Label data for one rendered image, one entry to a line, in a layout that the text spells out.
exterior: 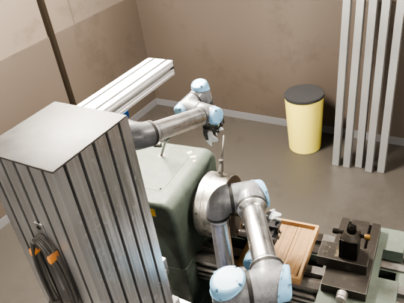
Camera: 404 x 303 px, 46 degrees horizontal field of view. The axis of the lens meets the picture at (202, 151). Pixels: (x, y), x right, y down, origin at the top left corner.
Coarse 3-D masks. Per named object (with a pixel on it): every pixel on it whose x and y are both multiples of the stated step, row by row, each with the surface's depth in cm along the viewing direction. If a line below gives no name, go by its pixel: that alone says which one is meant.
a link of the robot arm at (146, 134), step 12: (204, 108) 193; (216, 108) 193; (132, 120) 173; (168, 120) 179; (180, 120) 182; (192, 120) 186; (204, 120) 191; (216, 120) 194; (132, 132) 168; (144, 132) 170; (156, 132) 172; (168, 132) 178; (180, 132) 184; (144, 144) 171; (156, 144) 176
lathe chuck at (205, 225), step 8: (216, 176) 223; (232, 176) 223; (208, 184) 220; (216, 184) 218; (208, 192) 217; (200, 208) 217; (200, 216) 217; (200, 224) 219; (208, 224) 217; (208, 232) 221
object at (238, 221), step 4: (232, 216) 226; (236, 216) 225; (228, 220) 227; (232, 220) 226; (236, 220) 225; (240, 220) 224; (232, 224) 226; (236, 224) 225; (240, 224) 225; (232, 228) 226; (236, 228) 226; (232, 232) 227; (236, 232) 227; (232, 236) 227
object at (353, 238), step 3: (345, 231) 194; (357, 231) 193; (342, 234) 195; (345, 234) 194; (348, 234) 193; (351, 234) 192; (354, 234) 192; (357, 234) 192; (342, 237) 195; (345, 237) 193; (348, 237) 193; (351, 237) 192; (354, 237) 192; (357, 237) 192; (360, 237) 193; (345, 240) 193; (348, 240) 193; (351, 240) 192; (354, 240) 192; (357, 240) 192
